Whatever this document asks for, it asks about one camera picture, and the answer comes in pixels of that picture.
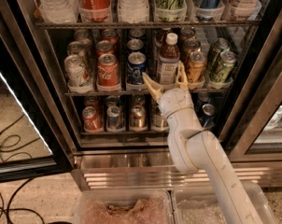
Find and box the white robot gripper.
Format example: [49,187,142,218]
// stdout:
[142,61,195,119]

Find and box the blue label tea bottle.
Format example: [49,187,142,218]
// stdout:
[156,33,180,85]

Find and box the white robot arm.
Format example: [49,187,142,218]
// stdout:
[142,63,262,224]

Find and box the rear brown tea bottle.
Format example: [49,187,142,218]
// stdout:
[154,28,172,48]

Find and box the top green bottle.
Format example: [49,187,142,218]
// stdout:
[155,0,187,21]

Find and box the top middle clear bottle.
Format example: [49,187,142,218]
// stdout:
[117,0,149,23]

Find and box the clear bottle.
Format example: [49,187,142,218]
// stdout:
[39,0,79,23]
[117,0,149,23]

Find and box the stainless steel fridge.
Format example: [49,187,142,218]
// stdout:
[0,0,282,192]

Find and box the top red cola bottle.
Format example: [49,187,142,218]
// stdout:
[79,0,111,21]

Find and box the top left clear bottle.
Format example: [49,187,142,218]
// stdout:
[39,0,79,23]

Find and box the open glass fridge door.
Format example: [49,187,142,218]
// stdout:
[0,0,74,183]

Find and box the front gold can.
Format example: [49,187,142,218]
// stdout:
[185,51,207,83]

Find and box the gold can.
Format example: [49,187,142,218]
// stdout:
[185,51,207,83]
[180,38,201,70]
[130,105,147,129]

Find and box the bottom silver can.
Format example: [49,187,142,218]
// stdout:
[152,107,168,131]

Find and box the front blue soda can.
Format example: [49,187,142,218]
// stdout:
[127,52,147,85]

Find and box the bottom gold can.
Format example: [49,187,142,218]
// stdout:
[130,105,147,129]

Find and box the front green can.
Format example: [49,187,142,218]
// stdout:
[209,50,236,83]

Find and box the green can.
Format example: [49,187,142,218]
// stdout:
[209,50,236,83]
[206,37,230,72]

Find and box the front red cola can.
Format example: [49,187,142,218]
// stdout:
[97,53,120,87]

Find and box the red cola can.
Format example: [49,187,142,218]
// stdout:
[97,53,120,87]
[95,40,115,57]

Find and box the bottom white blue can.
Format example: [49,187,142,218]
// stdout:
[106,105,123,132]

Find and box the bottom red can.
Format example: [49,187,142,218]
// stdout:
[82,106,102,132]

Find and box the top blue energy can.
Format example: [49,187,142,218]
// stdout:
[196,0,222,21]

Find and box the front white soda can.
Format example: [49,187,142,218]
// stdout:
[64,54,91,87]

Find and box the right clear plastic bin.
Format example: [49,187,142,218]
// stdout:
[171,181,277,224]

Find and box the clear plastic bin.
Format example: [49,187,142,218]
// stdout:
[73,189,174,224]
[171,181,277,224]

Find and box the left clear plastic bin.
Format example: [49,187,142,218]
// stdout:
[73,189,174,224]

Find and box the black floor cable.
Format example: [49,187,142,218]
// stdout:
[0,93,70,224]

